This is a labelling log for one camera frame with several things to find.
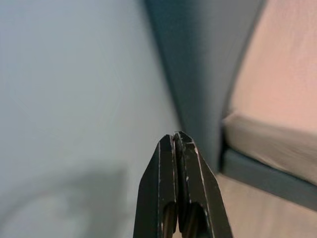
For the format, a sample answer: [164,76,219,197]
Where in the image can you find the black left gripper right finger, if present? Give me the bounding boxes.
[173,130,232,238]

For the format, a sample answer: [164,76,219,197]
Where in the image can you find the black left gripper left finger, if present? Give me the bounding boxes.
[133,133,179,238]

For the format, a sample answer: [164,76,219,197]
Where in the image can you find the beige sheeted mattress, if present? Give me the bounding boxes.
[221,0,317,186]

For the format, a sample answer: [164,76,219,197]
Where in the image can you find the teal padded headboard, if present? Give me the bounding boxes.
[143,0,265,176]

